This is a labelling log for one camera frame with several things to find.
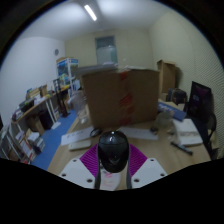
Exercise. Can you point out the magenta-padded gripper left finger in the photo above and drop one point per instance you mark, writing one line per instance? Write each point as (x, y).
(75, 171)

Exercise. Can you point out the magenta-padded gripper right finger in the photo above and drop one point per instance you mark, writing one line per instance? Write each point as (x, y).
(150, 171)

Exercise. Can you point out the black computer mouse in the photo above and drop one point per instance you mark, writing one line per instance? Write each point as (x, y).
(113, 150)

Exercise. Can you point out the white paper stack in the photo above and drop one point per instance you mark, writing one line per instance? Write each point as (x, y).
(75, 136)

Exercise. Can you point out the clear plastic container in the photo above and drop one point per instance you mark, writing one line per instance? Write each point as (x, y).
(164, 120)

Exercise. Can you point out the white book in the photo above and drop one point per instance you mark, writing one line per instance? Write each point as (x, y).
(186, 131)

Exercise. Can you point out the white shelf unit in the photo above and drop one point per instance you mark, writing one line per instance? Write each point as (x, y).
(20, 143)

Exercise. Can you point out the blue book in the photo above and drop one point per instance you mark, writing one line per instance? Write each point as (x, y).
(171, 111)

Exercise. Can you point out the wooden side desk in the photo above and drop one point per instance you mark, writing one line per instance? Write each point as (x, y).
(36, 103)

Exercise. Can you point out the large red-taped cardboard box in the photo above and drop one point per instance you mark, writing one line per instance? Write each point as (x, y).
(116, 96)

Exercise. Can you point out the black office chair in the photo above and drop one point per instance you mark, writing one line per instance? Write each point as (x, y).
(200, 100)

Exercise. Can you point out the tall open cardboard box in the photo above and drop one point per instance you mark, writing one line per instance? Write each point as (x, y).
(166, 76)

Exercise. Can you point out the blue and white carton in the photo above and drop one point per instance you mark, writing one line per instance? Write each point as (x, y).
(66, 66)

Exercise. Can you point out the ceiling tube light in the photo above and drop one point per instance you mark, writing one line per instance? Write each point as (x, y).
(90, 12)

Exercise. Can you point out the round wall clock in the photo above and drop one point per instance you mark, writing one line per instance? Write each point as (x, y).
(56, 52)

